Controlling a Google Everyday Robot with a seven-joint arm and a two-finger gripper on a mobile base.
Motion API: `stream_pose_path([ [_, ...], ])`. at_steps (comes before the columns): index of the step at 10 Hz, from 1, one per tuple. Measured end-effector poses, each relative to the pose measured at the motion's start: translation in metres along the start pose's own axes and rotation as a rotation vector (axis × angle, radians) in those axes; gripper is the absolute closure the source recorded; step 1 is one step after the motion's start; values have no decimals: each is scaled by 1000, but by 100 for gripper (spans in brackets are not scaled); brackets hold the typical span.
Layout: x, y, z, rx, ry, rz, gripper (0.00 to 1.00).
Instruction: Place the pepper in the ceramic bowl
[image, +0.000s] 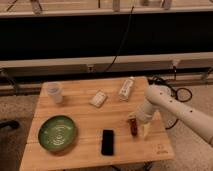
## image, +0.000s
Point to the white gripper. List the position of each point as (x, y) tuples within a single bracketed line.
[(144, 113)]

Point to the black chair base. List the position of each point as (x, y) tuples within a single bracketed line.
[(10, 123)]

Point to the dark red pepper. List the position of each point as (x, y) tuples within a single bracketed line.
[(133, 127)]

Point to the clear plastic cup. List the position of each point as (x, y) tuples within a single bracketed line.
[(53, 90)]

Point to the small white packet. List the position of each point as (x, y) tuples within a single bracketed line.
[(98, 99)]

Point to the black phone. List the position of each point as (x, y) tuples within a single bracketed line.
[(107, 147)]

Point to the green ceramic bowl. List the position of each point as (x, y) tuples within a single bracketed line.
[(57, 133)]

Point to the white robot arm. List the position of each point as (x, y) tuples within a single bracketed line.
[(156, 96)]

